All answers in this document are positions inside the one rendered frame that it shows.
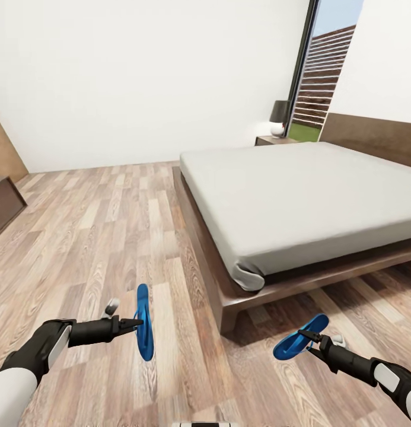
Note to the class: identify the sandal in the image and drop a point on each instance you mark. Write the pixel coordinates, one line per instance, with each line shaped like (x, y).
(144, 332)
(293, 344)

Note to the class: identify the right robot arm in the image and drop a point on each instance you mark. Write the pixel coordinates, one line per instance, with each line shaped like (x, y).
(394, 379)

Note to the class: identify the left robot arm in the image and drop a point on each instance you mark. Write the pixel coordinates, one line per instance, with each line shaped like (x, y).
(23, 369)

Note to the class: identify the bed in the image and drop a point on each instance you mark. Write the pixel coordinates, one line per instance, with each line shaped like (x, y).
(269, 222)

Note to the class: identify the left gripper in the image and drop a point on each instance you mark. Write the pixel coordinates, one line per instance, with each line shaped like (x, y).
(104, 331)

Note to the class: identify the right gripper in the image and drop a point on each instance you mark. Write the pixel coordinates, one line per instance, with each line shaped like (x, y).
(337, 358)

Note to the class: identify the table lamp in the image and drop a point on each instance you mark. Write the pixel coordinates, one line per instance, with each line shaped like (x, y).
(280, 114)

